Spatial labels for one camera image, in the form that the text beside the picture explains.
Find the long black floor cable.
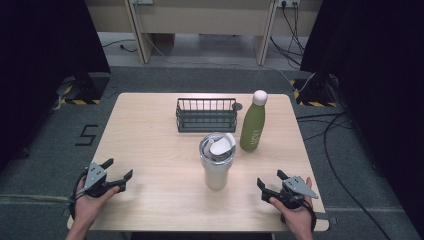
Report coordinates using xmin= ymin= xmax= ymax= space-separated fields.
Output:
xmin=295 ymin=112 xmax=393 ymax=240

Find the stand base with striped tape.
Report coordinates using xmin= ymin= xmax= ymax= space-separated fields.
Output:
xmin=55 ymin=72 xmax=112 ymax=106
xmin=289 ymin=73 xmax=339 ymax=109

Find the person's right hand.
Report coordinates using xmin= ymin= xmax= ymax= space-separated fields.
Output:
xmin=268 ymin=176 xmax=315 ymax=232

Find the black curtain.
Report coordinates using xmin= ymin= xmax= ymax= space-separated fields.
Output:
xmin=299 ymin=0 xmax=424 ymax=231
xmin=0 ymin=0 xmax=112 ymax=171

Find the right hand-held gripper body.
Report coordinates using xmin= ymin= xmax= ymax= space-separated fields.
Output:
xmin=279 ymin=175 xmax=320 ymax=210

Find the grey tape piece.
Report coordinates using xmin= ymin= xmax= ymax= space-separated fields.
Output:
xmin=314 ymin=211 xmax=338 ymax=226

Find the green bottle with white cap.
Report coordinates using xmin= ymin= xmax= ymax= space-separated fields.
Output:
xmin=239 ymin=89 xmax=269 ymax=153

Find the dark wire rack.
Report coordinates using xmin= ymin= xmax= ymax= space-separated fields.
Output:
xmin=175 ymin=97 xmax=239 ymax=134

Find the black cable bundle from socket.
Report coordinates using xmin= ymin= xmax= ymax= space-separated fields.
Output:
xmin=269 ymin=1 xmax=306 ymax=70

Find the white tumbler with lid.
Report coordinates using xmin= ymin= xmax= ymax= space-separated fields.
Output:
xmin=198 ymin=132 xmax=237 ymax=192

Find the person's left hand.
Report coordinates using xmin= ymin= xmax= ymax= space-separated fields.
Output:
xmin=73 ymin=175 xmax=121 ymax=224

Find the white wall socket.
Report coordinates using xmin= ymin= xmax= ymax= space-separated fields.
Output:
xmin=277 ymin=0 xmax=301 ymax=9

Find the left hand-held gripper cable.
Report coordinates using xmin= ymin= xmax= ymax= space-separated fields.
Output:
xmin=67 ymin=170 xmax=90 ymax=220

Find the short black floor cable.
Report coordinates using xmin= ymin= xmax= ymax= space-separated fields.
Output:
xmin=101 ymin=38 xmax=138 ymax=54

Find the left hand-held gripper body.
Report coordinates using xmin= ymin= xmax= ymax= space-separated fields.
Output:
xmin=83 ymin=161 xmax=113 ymax=198

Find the beige wooden desk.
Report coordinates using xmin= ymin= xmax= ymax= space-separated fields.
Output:
xmin=83 ymin=0 xmax=324 ymax=66

